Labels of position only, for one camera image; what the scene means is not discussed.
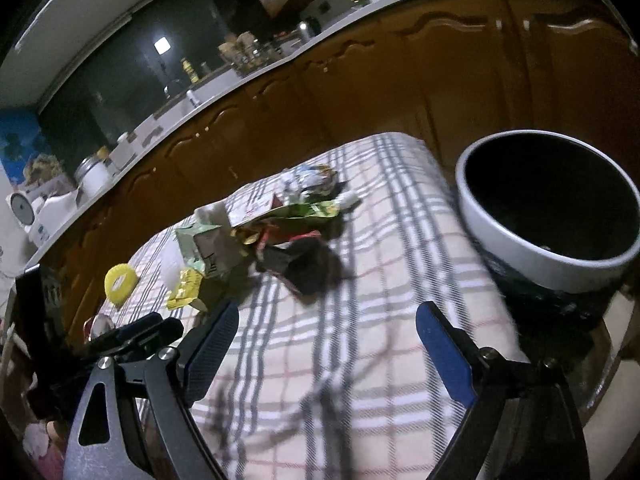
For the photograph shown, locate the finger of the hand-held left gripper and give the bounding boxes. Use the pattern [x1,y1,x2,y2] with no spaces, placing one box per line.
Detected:
[87,319,185,362]
[117,312,164,340]

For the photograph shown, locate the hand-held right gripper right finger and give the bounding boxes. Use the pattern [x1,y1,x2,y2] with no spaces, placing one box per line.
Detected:
[416,302,591,480]

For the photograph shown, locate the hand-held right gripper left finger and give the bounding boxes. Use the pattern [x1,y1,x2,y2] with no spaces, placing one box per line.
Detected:
[62,300,240,480]

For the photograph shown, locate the yellow tape ring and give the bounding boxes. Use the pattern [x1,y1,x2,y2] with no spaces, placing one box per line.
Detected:
[104,263,138,309]

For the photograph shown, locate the yellow packet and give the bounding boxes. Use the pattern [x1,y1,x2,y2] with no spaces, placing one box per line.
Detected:
[166,267,211,314]

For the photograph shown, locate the white plastic wrapper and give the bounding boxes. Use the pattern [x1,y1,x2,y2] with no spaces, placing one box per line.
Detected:
[159,244,189,292]

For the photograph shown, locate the green printed carton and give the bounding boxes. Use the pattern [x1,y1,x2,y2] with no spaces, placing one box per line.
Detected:
[175,203,252,279]

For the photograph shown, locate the dark foil wrapper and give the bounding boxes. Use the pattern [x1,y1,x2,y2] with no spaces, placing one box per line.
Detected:
[255,240,352,306]

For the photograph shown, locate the red and gold wrapper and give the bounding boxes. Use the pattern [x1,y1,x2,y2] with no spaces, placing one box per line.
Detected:
[234,224,322,262]

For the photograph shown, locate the white-rimmed black trash bin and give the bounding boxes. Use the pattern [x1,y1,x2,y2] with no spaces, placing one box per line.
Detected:
[454,130,640,331]

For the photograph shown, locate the green snack packet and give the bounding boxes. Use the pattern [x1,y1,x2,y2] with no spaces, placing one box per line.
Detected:
[227,199,342,229]

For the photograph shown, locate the white-blue wrapper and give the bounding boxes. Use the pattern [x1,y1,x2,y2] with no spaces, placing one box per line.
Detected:
[277,164,341,202]

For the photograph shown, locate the plaid tablecloth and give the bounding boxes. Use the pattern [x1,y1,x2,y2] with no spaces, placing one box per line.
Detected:
[92,132,531,480]

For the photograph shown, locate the white rice cooker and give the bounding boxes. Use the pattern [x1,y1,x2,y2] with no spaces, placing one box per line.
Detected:
[6,190,83,250]

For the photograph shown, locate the metal lidded canister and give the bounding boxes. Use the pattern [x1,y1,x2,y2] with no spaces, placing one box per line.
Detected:
[75,155,112,196]

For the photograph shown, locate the white kitchen countertop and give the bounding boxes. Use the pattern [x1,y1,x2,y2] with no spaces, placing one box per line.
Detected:
[25,0,591,266]

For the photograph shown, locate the dark kitchen window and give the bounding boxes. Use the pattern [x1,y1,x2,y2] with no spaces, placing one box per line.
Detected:
[37,0,242,147]

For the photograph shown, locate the wooden base cabinets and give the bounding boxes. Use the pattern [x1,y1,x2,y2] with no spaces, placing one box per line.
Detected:
[40,0,640,341]

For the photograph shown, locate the utensil rack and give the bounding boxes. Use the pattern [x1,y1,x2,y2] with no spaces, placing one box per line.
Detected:
[218,31,281,74]

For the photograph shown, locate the blue wall poster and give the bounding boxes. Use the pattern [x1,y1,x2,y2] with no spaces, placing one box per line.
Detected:
[0,110,66,192]

